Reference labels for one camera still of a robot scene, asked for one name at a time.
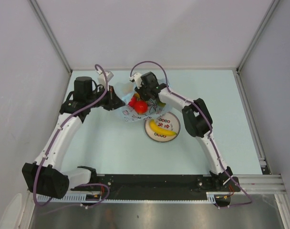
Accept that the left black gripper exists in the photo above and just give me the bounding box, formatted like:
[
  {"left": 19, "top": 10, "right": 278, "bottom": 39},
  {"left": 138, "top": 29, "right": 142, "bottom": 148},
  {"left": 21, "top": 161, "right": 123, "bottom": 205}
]
[{"left": 86, "top": 85, "right": 125, "bottom": 111}]

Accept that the light blue plastic bag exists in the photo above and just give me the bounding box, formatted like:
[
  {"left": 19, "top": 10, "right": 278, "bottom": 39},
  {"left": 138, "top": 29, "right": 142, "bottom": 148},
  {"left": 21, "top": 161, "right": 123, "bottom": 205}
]
[{"left": 114, "top": 82, "right": 172, "bottom": 122}]

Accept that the yellow fake banana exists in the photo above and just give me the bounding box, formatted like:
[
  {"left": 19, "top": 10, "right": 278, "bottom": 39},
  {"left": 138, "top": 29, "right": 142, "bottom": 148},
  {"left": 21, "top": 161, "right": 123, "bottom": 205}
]
[{"left": 149, "top": 119, "right": 177, "bottom": 136}]

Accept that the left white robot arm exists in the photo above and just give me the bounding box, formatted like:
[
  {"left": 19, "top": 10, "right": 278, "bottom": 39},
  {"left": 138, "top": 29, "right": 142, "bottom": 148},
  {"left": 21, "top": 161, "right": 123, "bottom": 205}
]
[{"left": 22, "top": 72, "right": 125, "bottom": 199}]

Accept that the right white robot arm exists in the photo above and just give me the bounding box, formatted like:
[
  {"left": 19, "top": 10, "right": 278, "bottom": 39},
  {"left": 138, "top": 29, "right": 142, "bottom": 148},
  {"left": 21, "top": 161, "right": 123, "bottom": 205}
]
[{"left": 129, "top": 72, "right": 233, "bottom": 191}]

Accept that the red fake pepper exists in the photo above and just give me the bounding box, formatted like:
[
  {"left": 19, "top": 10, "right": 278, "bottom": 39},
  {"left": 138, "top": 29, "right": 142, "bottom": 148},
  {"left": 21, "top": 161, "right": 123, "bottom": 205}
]
[{"left": 128, "top": 96, "right": 138, "bottom": 108}]

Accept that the green fake fruit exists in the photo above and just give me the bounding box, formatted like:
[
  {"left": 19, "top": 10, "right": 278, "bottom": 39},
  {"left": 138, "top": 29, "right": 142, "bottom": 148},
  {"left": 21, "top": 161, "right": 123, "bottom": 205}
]
[{"left": 157, "top": 102, "right": 166, "bottom": 107}]

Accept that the red fake apple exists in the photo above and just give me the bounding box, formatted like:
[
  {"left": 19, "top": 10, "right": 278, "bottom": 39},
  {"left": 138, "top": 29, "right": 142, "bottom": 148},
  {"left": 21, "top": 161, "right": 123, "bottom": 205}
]
[{"left": 134, "top": 100, "right": 148, "bottom": 115}]

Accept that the white plate with red characters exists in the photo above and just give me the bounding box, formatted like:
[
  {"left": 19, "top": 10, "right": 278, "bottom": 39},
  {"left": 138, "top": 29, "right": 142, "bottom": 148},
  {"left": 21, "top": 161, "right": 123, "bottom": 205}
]
[{"left": 144, "top": 112, "right": 181, "bottom": 143}]

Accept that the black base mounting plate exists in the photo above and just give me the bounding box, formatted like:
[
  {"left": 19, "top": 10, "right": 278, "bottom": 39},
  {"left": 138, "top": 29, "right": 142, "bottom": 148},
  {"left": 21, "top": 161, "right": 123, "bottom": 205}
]
[{"left": 71, "top": 173, "right": 241, "bottom": 201}]

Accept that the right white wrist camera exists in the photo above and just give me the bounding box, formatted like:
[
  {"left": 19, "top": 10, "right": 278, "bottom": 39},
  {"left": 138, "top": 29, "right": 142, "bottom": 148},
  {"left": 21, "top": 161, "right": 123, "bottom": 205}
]
[{"left": 129, "top": 73, "right": 142, "bottom": 89}]

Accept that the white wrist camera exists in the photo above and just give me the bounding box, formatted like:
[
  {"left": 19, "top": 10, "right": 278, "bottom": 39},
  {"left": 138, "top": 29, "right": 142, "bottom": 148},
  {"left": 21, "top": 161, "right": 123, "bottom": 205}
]
[
  {"left": 129, "top": 73, "right": 142, "bottom": 89},
  {"left": 96, "top": 70, "right": 114, "bottom": 87}
]

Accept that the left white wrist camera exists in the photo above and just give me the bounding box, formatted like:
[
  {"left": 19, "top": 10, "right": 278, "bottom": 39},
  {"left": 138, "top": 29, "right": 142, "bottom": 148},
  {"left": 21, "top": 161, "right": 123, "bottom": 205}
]
[{"left": 96, "top": 70, "right": 114, "bottom": 87}]

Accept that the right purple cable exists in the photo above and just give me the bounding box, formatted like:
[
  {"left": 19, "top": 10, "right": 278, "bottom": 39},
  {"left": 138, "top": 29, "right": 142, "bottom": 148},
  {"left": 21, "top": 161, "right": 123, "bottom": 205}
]
[{"left": 130, "top": 61, "right": 253, "bottom": 209}]

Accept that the aluminium frame right rail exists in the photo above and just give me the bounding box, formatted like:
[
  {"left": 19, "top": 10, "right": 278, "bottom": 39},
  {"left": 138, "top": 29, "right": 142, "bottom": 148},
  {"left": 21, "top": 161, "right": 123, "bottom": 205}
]
[{"left": 233, "top": 70, "right": 271, "bottom": 175}]

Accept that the aluminium frame rail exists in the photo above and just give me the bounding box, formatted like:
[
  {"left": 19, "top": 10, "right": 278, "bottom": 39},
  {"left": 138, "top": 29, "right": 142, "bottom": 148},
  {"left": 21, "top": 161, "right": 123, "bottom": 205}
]
[
  {"left": 27, "top": 174, "right": 286, "bottom": 193},
  {"left": 233, "top": 70, "right": 271, "bottom": 175}
]

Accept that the white slotted cable duct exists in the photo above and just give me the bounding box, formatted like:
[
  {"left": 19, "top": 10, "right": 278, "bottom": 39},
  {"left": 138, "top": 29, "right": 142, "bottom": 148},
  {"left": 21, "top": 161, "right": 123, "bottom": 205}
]
[{"left": 36, "top": 191, "right": 219, "bottom": 203}]

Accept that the left aluminium corner post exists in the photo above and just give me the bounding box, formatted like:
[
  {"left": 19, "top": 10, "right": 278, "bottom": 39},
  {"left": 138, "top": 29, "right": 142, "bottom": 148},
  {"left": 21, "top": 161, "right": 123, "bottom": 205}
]
[{"left": 28, "top": 0, "right": 73, "bottom": 75}]

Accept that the aluminium corner post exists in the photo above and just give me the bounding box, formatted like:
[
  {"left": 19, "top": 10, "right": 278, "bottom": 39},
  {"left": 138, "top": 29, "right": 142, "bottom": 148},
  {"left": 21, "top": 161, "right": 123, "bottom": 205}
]
[
  {"left": 28, "top": 0, "right": 73, "bottom": 75},
  {"left": 236, "top": 0, "right": 282, "bottom": 73}
]

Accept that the aluminium frame front rail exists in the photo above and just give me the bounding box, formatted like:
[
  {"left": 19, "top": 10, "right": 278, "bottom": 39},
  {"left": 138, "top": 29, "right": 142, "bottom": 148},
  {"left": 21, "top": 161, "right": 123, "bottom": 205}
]
[{"left": 27, "top": 174, "right": 286, "bottom": 193}]

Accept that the right aluminium corner post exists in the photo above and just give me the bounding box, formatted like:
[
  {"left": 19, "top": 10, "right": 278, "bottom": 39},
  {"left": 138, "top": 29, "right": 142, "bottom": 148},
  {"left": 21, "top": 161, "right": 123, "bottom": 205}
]
[{"left": 236, "top": 0, "right": 282, "bottom": 73}]

